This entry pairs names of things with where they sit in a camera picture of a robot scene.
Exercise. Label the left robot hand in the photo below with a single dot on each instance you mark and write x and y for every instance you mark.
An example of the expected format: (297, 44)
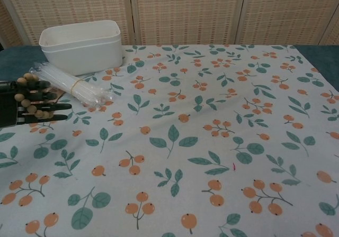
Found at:
(8, 107)

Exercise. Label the bundle of clear straws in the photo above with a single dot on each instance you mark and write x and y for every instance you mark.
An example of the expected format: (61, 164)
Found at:
(66, 81)

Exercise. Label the white plastic bin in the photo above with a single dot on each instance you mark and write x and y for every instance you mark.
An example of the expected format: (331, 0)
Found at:
(84, 59)

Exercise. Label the floral print tablecloth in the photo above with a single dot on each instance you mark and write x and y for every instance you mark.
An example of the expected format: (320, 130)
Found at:
(185, 120)

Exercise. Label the bamboo folding screen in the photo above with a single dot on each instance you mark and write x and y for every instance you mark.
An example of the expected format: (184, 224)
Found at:
(185, 12)

